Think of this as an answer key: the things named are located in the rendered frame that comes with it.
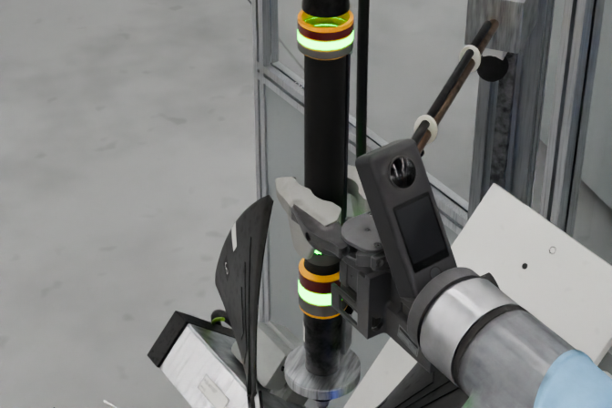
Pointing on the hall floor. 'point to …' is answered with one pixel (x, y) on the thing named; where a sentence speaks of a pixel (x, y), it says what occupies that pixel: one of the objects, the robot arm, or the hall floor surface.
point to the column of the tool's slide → (525, 81)
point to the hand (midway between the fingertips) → (309, 171)
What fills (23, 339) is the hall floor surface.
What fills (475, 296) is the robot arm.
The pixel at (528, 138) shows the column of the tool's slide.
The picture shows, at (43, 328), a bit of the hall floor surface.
